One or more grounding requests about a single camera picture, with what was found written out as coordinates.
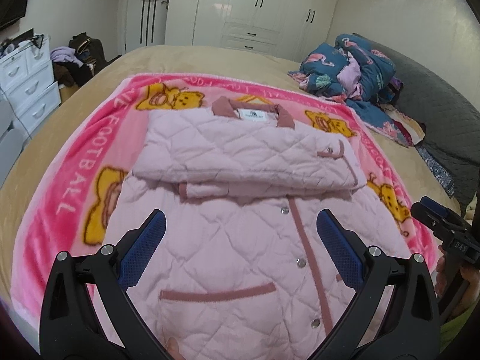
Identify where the left hand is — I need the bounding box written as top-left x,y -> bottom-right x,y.
166,337 -> 185,360

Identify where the white door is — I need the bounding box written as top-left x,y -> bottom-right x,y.
117,0 -> 167,54

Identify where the pink quilted jacket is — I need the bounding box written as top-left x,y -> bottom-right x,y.
105,97 -> 409,359

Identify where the pink bear fleece blanket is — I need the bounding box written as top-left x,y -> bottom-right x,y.
10,73 -> 438,327

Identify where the grey quilted headboard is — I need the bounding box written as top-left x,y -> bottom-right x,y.
353,33 -> 479,211

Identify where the right hand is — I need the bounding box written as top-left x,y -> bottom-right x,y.
434,244 -> 480,320

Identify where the white drawer chest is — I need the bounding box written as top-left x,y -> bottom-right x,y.
1,34 -> 61,137

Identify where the blue flamingo quilt pile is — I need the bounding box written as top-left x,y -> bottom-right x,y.
289,34 -> 425,146

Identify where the white wardrobe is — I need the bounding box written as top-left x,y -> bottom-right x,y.
165,0 -> 337,62

